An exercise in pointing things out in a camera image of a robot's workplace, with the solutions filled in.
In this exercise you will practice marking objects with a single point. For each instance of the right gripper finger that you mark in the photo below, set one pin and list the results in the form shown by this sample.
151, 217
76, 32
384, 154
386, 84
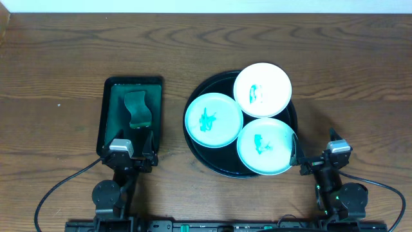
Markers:
297, 156
334, 136

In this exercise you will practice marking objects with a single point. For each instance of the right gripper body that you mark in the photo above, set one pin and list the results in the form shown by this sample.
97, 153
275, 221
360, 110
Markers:
313, 164

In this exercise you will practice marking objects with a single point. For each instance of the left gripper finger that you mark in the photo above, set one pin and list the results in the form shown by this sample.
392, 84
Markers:
148, 150
118, 138

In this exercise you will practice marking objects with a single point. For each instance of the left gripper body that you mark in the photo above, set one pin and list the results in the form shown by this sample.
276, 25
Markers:
131, 162

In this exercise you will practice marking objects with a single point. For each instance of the green scrubbing sponge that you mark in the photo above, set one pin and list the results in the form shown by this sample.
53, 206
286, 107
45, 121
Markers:
140, 114

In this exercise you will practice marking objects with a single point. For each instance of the mint plate front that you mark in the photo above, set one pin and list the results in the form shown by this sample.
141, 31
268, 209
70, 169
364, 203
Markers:
265, 146

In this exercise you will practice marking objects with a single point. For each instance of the mint plate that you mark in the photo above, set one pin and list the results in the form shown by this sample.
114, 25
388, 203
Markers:
265, 146
213, 120

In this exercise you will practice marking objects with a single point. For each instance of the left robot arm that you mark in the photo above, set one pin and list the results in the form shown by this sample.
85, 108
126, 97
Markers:
113, 198

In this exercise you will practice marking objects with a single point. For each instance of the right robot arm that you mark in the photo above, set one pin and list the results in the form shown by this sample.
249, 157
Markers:
342, 203

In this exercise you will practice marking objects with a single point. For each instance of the black rectangular water tray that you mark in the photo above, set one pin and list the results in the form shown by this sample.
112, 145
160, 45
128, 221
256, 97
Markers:
114, 115

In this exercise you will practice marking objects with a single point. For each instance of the black round tray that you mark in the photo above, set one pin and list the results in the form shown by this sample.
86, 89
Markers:
225, 160

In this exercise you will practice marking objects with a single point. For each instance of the white plate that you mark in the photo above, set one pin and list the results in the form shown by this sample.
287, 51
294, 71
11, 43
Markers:
262, 90

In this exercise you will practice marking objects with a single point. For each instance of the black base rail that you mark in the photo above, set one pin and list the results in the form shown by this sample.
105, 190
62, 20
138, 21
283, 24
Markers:
206, 226

